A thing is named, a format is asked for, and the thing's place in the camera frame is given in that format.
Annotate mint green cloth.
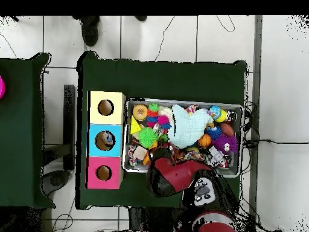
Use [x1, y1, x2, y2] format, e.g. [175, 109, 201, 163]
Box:
[167, 104, 214, 149]

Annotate wooden box with three holes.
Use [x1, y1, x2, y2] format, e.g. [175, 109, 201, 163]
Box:
[85, 91, 126, 190]

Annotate plain green spiky ball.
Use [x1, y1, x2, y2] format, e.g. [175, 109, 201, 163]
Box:
[138, 127, 159, 149]

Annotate yellow toy cheese wedge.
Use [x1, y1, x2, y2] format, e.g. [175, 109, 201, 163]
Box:
[130, 115, 142, 135]

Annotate toy burger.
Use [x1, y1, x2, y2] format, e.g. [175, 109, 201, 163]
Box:
[132, 104, 148, 121]

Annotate plain wooden cube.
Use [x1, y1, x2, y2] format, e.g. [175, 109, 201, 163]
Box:
[133, 145, 148, 161]

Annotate dark green table cloth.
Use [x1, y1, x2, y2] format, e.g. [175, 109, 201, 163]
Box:
[76, 51, 248, 210]

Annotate orange basketball toy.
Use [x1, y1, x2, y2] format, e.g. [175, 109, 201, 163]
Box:
[198, 134, 212, 149]

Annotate globe print ball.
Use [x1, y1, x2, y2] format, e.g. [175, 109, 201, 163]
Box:
[209, 105, 221, 118]

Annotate purple spiky ball with eyes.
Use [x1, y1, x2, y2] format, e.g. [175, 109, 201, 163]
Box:
[212, 134, 239, 154]

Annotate brown toy football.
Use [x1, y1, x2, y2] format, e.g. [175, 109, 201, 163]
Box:
[219, 122, 235, 137]

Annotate black upright panel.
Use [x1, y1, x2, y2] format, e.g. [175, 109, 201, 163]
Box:
[63, 84, 76, 171]

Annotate dark green side table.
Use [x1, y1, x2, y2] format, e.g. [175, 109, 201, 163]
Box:
[0, 53, 56, 208]

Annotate wire mesh bin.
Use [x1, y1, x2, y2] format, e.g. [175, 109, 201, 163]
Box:
[122, 97, 244, 178]

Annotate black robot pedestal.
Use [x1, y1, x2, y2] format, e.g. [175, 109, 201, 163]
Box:
[127, 207, 174, 232]

